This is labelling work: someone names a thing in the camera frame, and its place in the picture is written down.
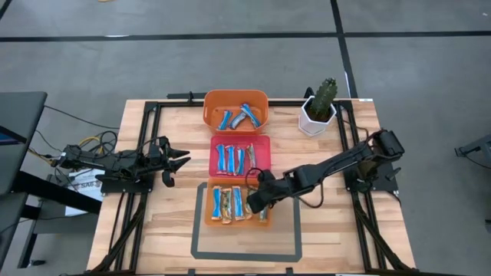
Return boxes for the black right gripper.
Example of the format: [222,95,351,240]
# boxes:
[247,169,292,215]

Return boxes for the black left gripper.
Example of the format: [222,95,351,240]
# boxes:
[152,136,192,189]

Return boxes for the blue granola bar red ends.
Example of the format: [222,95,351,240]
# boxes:
[225,144,236,177]
[235,147,246,177]
[216,143,227,176]

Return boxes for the green orange granola bar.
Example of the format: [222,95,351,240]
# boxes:
[221,187,233,225]

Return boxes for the pink translucent plastic tray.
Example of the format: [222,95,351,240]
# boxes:
[208,134,272,179]

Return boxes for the orange translucent plastic tray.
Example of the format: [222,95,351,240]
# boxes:
[203,178,274,228]

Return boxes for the clear mat with black border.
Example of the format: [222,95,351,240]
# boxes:
[190,182,303,264]

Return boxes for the white hexagonal plant pot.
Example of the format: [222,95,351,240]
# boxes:
[298,95,338,138]

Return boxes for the white printed box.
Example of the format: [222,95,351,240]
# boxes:
[64,168,104,216]

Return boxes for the green cactus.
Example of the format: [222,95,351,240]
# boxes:
[308,77,339,123]

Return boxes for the black desk crossbar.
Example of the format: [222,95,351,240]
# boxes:
[11,170,103,215]

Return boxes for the dark grey desk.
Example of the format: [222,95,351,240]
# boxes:
[0,90,49,271]

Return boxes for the blue screen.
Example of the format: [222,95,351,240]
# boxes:
[0,128,19,146]

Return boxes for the grey chair base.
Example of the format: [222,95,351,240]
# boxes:
[454,133,491,158]

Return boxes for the black aluminium table frame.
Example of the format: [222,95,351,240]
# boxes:
[88,98,419,275]

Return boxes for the yellow cable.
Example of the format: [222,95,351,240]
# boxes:
[76,135,101,150]

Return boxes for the orange plastic basket with handles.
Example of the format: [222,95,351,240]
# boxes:
[202,89,270,136]

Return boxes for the thin black floor cable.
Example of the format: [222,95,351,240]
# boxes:
[44,104,120,130]

